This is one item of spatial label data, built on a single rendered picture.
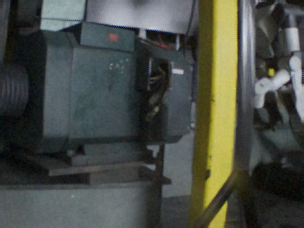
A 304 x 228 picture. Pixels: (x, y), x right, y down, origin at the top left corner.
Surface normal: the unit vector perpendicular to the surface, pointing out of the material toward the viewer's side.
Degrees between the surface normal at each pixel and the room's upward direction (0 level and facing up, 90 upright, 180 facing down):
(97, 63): 90
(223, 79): 90
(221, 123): 90
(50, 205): 90
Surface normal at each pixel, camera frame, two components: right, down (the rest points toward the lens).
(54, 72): 0.67, 0.07
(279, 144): 0.40, 0.07
